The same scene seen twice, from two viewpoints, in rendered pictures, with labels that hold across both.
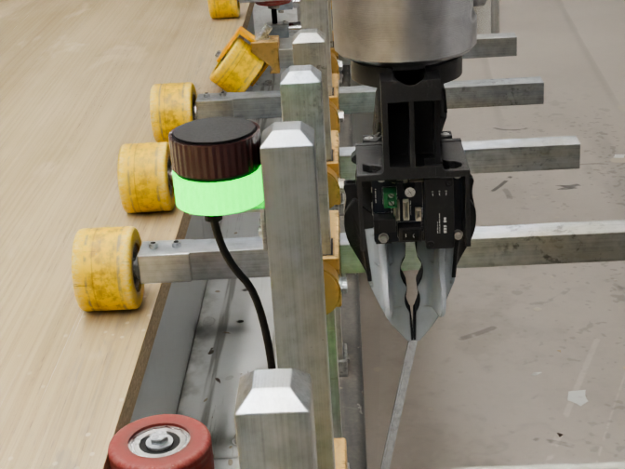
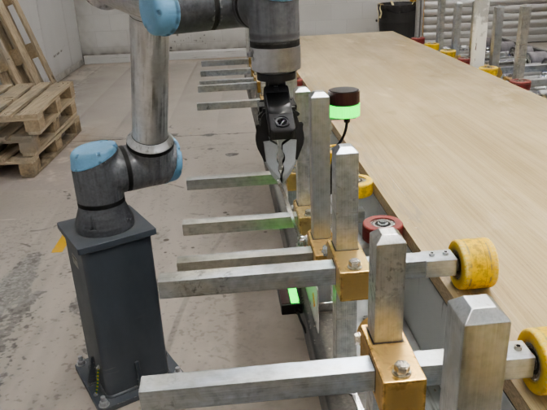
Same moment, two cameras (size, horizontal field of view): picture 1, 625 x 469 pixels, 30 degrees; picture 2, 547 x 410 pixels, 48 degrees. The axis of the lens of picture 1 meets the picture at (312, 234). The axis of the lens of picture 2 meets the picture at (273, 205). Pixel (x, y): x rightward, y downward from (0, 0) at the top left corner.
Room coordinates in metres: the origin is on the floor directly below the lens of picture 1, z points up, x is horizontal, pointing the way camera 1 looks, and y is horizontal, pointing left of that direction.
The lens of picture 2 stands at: (1.84, -0.21, 1.42)
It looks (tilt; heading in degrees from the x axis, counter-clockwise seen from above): 23 degrees down; 173
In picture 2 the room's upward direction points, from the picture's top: 3 degrees counter-clockwise
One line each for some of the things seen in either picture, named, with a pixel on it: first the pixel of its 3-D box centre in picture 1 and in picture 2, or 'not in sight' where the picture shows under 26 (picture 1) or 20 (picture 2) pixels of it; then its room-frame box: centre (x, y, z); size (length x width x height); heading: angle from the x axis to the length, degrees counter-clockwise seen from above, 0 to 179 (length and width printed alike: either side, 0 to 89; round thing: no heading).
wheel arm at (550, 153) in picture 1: (358, 161); (353, 372); (1.26, -0.06, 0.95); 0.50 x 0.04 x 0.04; 88
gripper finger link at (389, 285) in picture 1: (390, 292); (287, 156); (0.72, -0.05, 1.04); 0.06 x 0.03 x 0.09; 177
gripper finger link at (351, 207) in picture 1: (378, 219); (291, 137); (0.75, -0.05, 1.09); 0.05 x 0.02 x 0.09; 87
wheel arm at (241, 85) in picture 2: not in sight; (244, 86); (-0.99, 0.01, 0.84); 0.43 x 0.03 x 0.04; 88
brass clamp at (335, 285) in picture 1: (313, 261); (347, 265); (1.00, 0.00, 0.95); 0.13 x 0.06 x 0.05; 178
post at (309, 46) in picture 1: (321, 237); (382, 398); (1.22, -0.01, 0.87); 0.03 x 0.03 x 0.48; 88
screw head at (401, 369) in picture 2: not in sight; (401, 368); (1.30, -0.01, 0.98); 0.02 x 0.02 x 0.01
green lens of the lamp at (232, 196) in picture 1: (219, 182); (343, 109); (0.73, 0.06, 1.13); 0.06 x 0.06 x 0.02
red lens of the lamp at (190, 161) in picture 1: (216, 147); (343, 96); (0.73, 0.06, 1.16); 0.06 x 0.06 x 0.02
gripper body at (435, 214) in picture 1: (409, 147); (277, 102); (0.72, -0.07, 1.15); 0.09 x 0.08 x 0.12; 177
